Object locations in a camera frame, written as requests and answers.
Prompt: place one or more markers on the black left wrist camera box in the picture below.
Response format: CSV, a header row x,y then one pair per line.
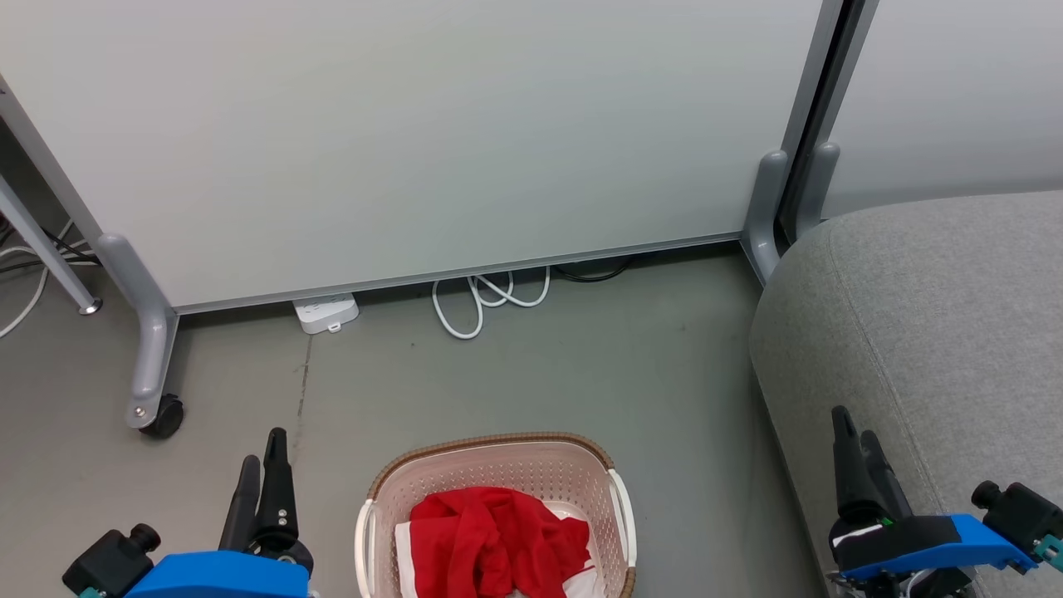
x,y
108,561

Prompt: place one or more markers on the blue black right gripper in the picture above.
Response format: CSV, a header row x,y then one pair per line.
x,y
930,540

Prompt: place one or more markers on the beige plastic laundry basket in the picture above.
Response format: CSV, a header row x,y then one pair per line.
x,y
498,465

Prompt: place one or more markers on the grey fabric sofa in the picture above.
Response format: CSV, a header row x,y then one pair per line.
x,y
938,332

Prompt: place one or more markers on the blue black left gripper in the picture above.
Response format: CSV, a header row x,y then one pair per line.
x,y
216,577

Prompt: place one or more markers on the teal camera connector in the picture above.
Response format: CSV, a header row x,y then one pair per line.
x,y
1050,552
91,592

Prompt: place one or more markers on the grey metal table leg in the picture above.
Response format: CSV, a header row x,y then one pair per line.
x,y
46,253

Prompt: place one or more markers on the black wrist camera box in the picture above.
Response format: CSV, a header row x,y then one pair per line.
x,y
1021,507
108,561

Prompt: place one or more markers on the black caster wheel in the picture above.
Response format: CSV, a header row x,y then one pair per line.
x,y
166,418

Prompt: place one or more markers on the grey partition leg with caster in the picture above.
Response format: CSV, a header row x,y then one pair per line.
x,y
149,332

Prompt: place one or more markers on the red and white garment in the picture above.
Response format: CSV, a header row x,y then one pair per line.
x,y
490,540

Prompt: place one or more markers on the white power strip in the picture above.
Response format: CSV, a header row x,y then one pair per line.
x,y
325,312

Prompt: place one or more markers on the teal left camera connector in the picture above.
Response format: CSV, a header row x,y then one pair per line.
x,y
91,592

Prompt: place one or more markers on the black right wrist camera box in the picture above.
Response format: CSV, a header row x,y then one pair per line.
x,y
1021,507

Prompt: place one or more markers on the grey partition foot bracket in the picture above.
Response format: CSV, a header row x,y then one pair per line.
x,y
764,216
818,187

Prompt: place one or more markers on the teal right camera connector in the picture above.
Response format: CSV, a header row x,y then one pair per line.
x,y
1050,552

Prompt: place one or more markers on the large white partition panel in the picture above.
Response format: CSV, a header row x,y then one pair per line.
x,y
415,141

